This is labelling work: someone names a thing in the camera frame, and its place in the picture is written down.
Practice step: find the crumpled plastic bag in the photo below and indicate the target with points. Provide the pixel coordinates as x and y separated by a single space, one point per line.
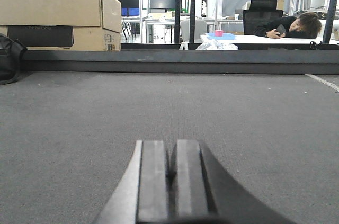
215 45

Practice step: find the black conveyor side rail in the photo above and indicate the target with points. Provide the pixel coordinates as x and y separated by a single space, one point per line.
284 59

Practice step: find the black smartphone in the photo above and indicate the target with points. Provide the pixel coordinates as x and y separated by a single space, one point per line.
280 29

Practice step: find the large cardboard box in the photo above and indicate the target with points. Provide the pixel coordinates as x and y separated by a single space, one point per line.
88 13

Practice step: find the person in black resting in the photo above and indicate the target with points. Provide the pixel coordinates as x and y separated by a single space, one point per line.
306 26

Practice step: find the black vertical pole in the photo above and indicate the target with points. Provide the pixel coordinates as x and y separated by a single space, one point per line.
177 21

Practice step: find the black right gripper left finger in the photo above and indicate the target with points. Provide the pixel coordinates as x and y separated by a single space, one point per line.
141 196

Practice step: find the white table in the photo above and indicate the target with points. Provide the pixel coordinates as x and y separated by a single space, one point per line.
252 39

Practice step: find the light blue tray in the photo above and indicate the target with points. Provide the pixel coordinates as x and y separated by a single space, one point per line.
224 36

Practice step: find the pink block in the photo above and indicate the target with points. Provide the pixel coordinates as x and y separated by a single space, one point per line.
218 33

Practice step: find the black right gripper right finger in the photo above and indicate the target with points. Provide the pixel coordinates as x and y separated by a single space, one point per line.
203 189

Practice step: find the lower cardboard box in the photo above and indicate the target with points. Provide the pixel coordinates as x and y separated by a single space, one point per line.
73 38

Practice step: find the black office chair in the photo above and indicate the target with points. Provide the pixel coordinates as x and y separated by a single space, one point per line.
260 12

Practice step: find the black bag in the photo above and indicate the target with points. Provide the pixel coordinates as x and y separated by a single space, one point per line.
11 54

